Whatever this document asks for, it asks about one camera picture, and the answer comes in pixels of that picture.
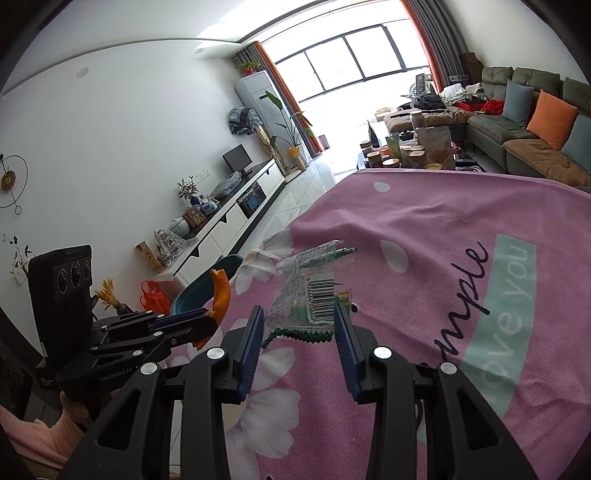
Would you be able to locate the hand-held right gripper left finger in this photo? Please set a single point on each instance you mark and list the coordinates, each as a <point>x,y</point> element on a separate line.
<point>249,350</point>

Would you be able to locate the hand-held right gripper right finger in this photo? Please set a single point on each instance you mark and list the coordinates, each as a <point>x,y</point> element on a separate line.
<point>346,355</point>

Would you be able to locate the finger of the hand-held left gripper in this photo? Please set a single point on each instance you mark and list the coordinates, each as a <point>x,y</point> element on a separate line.
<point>189,334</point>
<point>180,318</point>

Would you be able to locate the dark blue trash bin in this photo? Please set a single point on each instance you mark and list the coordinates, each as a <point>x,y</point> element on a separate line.
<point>194,295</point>

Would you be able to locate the orange peel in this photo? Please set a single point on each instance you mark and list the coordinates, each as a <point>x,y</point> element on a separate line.
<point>221,295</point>

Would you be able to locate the clear green printed wrapper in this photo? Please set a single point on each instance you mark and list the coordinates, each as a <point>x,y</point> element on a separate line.
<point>304,286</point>

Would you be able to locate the person's left forearm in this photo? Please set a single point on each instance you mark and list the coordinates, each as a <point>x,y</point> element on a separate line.
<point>37,434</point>

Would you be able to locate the orange plastic bag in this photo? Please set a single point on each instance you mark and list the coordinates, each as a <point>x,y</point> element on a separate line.
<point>154,297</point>

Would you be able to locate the dried wheat dark vase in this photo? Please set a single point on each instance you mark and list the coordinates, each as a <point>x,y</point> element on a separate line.
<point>111,295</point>

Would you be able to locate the tan patterned box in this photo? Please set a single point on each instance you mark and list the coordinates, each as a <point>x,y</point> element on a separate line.
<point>148,257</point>

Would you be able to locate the clear wrapped ornament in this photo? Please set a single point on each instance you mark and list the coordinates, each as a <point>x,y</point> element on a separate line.
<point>170,247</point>

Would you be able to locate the white ceramic jar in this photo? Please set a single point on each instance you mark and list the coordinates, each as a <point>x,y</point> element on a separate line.
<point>179,226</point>

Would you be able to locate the white tv cabinet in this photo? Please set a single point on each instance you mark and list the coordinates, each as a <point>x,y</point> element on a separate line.
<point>221,230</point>

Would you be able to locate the blue white porcelain jar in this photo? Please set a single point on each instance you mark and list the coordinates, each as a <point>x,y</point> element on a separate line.
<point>208,204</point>

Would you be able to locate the small plant blue vase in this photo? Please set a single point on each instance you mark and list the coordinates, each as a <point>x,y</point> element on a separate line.
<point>188,189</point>

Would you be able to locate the black appliance blue display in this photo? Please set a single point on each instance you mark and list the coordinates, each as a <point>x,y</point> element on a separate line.
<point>251,201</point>

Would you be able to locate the clear plastic bag bundle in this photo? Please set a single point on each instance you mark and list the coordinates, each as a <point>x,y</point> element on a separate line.
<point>227,185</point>

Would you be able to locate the pink floral blanket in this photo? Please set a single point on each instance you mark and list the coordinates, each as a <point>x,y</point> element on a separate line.
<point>415,221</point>

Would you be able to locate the black monitor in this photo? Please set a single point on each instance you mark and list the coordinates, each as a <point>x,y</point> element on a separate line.
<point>238,159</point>

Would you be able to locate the floor fan with cloth cover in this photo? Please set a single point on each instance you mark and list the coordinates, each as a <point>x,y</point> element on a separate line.
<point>242,120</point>

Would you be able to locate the group of glass jars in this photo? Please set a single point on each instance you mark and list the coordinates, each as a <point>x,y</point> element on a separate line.
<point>411,154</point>

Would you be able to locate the green packet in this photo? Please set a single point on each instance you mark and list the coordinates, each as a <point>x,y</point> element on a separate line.
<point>394,146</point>

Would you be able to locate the small white bin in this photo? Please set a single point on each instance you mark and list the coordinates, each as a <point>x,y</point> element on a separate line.
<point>323,142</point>

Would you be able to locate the beige snack bag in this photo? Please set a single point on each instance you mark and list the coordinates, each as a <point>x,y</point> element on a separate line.
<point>434,147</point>

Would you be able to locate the glass coffee table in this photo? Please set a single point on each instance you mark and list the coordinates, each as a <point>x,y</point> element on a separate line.
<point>466,161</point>

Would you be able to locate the tall green plant white vase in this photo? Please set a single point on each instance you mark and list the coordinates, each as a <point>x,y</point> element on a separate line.
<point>273,99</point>

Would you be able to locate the white standing air conditioner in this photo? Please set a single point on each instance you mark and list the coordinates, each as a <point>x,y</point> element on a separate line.
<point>258,92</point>

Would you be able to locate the low cardboard box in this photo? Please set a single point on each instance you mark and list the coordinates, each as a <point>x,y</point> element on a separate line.
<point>384,111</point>

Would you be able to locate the small potted plant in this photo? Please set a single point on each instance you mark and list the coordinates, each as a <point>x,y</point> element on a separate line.
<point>249,68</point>

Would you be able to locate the black bag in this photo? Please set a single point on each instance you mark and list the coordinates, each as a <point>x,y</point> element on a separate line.
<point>429,102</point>

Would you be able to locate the grey orange curtain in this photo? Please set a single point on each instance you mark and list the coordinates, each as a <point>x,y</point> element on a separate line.
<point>277,69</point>
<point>434,41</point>

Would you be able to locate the olive green sectional sofa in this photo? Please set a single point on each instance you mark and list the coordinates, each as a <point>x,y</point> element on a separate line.
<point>489,127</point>

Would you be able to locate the pile of clothes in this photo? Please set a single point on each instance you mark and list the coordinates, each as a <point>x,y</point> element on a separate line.
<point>461,92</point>

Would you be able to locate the red cloth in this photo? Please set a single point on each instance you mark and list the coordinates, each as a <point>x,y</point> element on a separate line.
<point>493,107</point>

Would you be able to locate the large window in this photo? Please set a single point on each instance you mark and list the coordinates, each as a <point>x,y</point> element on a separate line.
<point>351,60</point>

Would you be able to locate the blue-grey cushion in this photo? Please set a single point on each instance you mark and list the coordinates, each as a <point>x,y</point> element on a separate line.
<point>579,143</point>
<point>517,101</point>

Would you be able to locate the orange cushion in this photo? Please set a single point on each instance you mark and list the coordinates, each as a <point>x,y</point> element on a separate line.
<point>551,120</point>

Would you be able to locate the brown wooden cabinet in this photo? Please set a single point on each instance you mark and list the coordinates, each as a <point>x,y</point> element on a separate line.
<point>471,63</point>

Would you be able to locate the dried branch wall decoration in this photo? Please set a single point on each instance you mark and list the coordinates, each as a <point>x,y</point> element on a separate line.
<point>18,254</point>

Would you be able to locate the round metal wall clock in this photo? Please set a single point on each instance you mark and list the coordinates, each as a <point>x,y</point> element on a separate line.
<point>8,181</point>

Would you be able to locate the white wall socket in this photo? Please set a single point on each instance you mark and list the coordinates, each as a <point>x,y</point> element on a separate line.
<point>201,175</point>

